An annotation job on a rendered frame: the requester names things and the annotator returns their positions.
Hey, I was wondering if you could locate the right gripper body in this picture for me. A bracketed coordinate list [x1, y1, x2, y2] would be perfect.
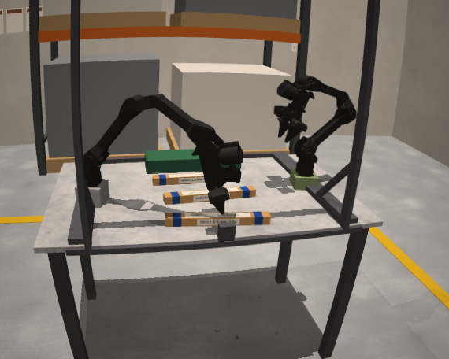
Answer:
[279, 102, 307, 132]

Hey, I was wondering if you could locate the brown rectangular pack with blue band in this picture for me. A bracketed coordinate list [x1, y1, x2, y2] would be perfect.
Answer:
[163, 186, 256, 205]

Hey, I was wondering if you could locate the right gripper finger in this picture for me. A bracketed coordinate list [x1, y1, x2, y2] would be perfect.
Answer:
[284, 125, 302, 143]
[277, 117, 290, 138]

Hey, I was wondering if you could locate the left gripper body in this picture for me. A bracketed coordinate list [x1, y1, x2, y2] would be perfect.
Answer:
[202, 165, 230, 204]

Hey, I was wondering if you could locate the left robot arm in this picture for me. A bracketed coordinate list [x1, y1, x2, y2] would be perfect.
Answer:
[83, 94, 243, 187]

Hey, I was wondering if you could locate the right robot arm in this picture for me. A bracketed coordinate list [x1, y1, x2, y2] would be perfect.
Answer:
[274, 75, 357, 176]

